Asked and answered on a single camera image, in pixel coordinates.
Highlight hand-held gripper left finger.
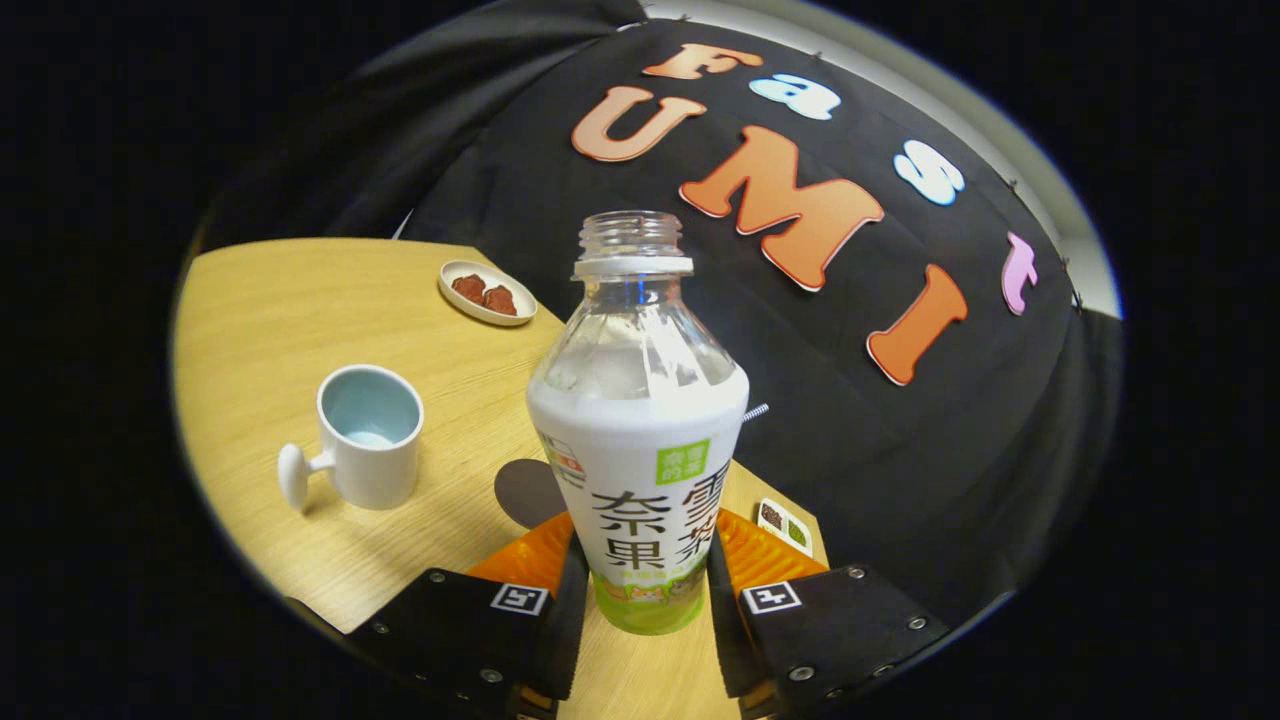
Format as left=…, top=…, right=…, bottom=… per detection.
left=345, top=512, right=591, bottom=716

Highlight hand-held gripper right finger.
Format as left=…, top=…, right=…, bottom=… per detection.
left=705, top=508, right=951, bottom=716

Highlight dark brown round coaster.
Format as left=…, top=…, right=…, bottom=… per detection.
left=494, top=458, right=571, bottom=531

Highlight white cup with knob handle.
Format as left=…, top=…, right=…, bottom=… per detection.
left=277, top=364, right=425, bottom=515

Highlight clear juice bottle white label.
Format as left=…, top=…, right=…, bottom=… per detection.
left=526, top=210, right=751, bottom=637

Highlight white divided dish with seeds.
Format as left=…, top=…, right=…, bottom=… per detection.
left=755, top=497, right=814, bottom=559

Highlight black backdrop cloth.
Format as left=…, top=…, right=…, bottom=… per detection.
left=200, top=0, right=1126, bottom=631

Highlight small white dish red snacks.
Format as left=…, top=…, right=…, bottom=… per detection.
left=438, top=260, right=539, bottom=328

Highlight wooden table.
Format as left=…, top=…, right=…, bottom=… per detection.
left=172, top=237, right=831, bottom=720

